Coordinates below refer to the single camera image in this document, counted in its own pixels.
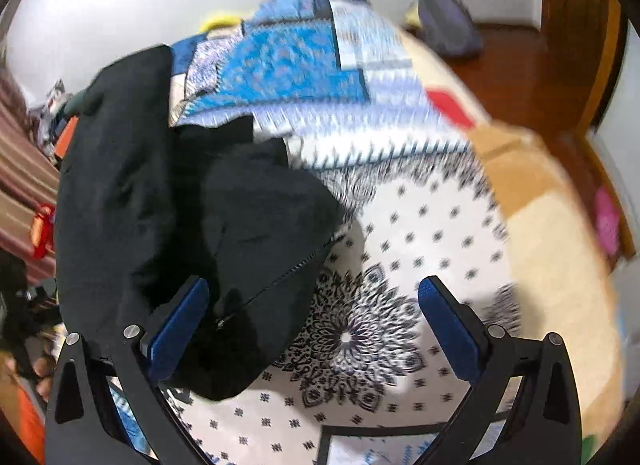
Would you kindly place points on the blue patchwork blanket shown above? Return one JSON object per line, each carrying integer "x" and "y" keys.
{"x": 400, "y": 225}

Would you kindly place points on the beige printed blanket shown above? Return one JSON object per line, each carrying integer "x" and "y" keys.
{"x": 550, "y": 245}

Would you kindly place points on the person's left hand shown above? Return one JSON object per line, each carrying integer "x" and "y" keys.
{"x": 44, "y": 370}

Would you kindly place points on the grey backpack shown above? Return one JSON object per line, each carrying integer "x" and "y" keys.
{"x": 447, "y": 15}

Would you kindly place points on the red plush toy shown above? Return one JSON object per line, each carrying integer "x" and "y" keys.
{"x": 42, "y": 230}

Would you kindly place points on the person's orange clothing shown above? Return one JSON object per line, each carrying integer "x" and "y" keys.
{"x": 17, "y": 420}

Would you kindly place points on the yellow duck print blanket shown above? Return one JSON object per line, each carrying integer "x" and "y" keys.
{"x": 220, "y": 21}

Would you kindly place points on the black zip jacket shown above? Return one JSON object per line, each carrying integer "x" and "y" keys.
{"x": 125, "y": 170}

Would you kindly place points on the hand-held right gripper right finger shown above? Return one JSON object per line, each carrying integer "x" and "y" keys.
{"x": 450, "y": 330}

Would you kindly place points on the striped brown curtain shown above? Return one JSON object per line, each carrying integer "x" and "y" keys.
{"x": 20, "y": 170}

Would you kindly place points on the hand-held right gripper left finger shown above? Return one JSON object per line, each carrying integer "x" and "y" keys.
{"x": 175, "y": 330}

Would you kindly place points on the pile of assorted clutter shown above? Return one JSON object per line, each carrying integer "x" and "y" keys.
{"x": 47, "y": 105}

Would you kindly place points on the wooden door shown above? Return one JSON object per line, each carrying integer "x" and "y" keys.
{"x": 575, "y": 20}

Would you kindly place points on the orange box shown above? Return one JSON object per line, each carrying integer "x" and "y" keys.
{"x": 65, "y": 137}

